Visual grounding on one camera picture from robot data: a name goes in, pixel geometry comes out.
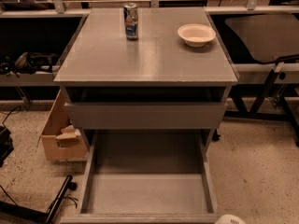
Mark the white paper bowl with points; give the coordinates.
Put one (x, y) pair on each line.
(196, 35)

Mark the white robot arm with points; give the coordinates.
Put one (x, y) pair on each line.
(229, 219)

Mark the grey top drawer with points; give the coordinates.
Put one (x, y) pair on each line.
(145, 116)

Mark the black headset on shelf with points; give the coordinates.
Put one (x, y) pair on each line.
(28, 63)

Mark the grey drawer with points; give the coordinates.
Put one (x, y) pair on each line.
(145, 116)
(146, 178)

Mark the dark office chair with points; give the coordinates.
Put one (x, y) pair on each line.
(264, 48)

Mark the black device on floor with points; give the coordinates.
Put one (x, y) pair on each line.
(6, 144)

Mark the cardboard box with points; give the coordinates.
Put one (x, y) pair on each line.
(60, 140)

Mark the blue soda can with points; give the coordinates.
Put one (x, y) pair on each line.
(130, 14)

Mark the grey drawer cabinet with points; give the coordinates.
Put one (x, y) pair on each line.
(104, 67)

